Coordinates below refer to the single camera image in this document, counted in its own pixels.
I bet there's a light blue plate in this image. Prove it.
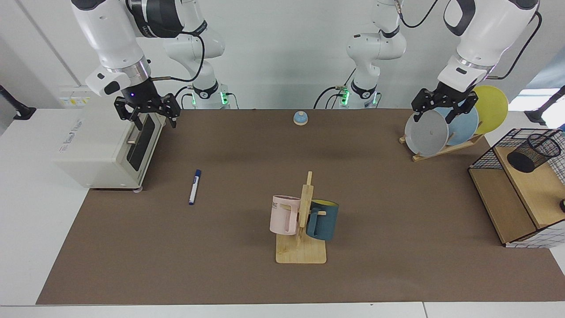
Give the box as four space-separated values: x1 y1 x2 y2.
435 105 479 146

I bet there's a white wall socket strip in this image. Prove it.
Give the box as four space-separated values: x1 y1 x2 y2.
59 86 95 109

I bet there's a grey plate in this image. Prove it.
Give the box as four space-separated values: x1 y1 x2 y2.
405 109 449 157

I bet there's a black clamp stand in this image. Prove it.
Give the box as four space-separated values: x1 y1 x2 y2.
524 85 565 125
0 84 37 121

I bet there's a yellow plate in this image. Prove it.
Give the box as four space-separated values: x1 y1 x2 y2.
470 85 509 135

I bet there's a black base cable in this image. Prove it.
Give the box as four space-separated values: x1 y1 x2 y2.
313 68 356 110

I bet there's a dark teal cup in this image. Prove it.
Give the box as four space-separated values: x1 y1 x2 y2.
305 200 339 241

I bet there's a white marker with blue cap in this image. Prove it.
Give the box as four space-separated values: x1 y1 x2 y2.
189 169 202 206

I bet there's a pink cup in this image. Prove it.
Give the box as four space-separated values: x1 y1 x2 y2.
270 195 301 236

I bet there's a black mesh pen holder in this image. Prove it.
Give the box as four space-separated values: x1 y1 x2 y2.
507 134 562 174

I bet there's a wooden cup stand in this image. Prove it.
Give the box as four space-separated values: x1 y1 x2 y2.
276 171 327 265

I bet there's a brown table cloth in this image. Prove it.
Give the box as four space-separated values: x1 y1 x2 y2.
36 109 565 305

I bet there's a pale toaster oven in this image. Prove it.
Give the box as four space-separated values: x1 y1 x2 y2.
53 105 167 193

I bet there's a wooden plate rack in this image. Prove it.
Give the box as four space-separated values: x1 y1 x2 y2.
399 132 485 162

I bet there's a wire basket with wooden floor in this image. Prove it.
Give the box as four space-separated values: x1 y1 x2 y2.
468 128 565 249

